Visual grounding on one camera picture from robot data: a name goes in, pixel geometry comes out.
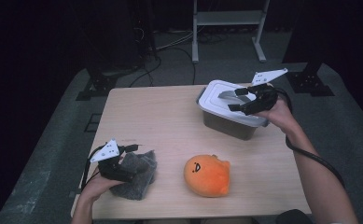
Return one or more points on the dark rounded object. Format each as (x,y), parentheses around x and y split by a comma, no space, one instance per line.
(295,217)

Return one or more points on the clear plastic storage box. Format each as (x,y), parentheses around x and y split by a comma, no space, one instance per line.
(226,127)

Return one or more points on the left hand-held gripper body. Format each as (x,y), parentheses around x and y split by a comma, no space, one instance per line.
(110,168)

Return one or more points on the orange plush toy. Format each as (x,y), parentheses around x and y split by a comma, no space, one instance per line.
(207,177)

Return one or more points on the black stand base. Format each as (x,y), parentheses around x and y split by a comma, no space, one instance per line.
(98,87)
(308,82)

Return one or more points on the person's right hand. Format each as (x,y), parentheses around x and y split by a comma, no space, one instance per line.
(277,113)

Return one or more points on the grey cloth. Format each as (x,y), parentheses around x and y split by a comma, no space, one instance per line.
(138,186)

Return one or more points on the person's left hand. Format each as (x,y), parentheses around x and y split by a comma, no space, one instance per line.
(98,188)

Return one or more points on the black equipment stand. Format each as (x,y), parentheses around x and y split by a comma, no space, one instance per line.
(145,31)

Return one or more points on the white metal stand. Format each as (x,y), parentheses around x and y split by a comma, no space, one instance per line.
(229,17)

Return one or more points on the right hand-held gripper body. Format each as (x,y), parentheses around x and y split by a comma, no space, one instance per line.
(261,101)

